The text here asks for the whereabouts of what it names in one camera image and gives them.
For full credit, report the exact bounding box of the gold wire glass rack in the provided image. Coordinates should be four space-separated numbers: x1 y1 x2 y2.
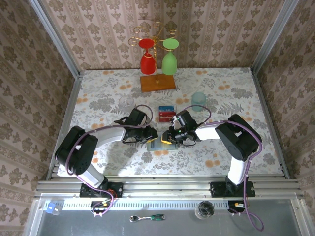
128 21 177 93

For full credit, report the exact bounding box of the green card holder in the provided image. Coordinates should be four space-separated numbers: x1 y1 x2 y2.
147 140 179 151

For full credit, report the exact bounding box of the clear glass jar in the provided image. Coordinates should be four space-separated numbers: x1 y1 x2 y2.
194 200 215 220

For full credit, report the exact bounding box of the grey metal shelf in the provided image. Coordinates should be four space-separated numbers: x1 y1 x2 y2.
23 193 308 236

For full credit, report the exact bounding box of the green-handled ratchet wrench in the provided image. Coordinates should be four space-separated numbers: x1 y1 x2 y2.
129 214 166 223

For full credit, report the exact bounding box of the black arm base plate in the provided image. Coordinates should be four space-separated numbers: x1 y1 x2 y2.
210 181 256 198
80 182 124 198

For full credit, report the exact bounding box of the blue translucent cup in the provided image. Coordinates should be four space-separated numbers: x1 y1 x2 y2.
191 92 207 113

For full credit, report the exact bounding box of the clear drinking glass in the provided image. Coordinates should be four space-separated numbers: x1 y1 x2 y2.
118 95 135 111

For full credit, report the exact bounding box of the aluminium front rail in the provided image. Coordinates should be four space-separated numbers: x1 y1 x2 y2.
34 175 305 199

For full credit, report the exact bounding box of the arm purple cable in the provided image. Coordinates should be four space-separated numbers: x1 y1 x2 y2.
181 105 263 232
66 104 153 217

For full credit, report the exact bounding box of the blue VIP credit card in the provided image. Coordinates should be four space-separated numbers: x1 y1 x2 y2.
158 105 177 113

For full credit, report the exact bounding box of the red wine glass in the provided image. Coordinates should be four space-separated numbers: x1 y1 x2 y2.
138 38 156 75

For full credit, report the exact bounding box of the white slotted cable duct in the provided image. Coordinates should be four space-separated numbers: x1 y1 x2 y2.
43 198 247 211

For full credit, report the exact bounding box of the aluminium table side rail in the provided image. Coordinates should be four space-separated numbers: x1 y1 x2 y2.
250 67 291 180
45 70 86 181

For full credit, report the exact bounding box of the clear plastic tray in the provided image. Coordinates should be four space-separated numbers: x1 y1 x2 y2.
157 104 178 124

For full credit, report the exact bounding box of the aluminium corner post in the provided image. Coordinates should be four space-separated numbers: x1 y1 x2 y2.
27 0 84 79
251 0 301 74

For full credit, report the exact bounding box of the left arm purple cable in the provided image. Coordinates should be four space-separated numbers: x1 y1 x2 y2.
66 104 153 217

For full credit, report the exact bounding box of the black connector bracket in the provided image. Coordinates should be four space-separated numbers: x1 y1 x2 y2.
227 200 247 216
90 200 112 217

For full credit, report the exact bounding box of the green wine glass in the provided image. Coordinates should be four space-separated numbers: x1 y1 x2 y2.
161 38 180 75

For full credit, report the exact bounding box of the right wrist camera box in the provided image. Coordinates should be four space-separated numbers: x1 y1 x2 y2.
171 110 196 130

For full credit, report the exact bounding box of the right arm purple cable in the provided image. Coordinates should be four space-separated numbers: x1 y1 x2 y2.
181 105 263 232

